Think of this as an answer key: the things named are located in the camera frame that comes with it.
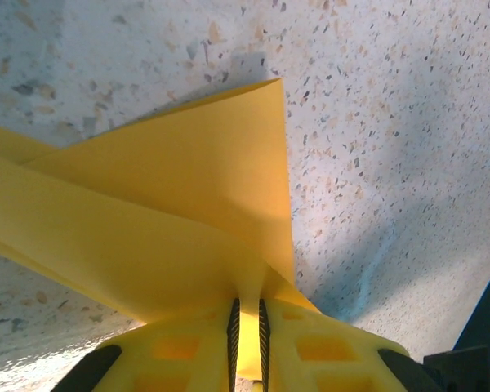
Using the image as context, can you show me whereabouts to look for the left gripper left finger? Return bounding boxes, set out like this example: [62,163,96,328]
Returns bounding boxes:
[52,296,241,392]

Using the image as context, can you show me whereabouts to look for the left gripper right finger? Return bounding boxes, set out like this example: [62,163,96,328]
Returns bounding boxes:
[257,296,444,392]

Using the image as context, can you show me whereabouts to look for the yellow paper sheet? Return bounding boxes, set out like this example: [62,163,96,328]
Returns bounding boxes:
[0,77,326,383]

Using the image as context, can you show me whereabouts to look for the blue table border strip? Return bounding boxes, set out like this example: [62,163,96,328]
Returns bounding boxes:
[455,251,490,356]

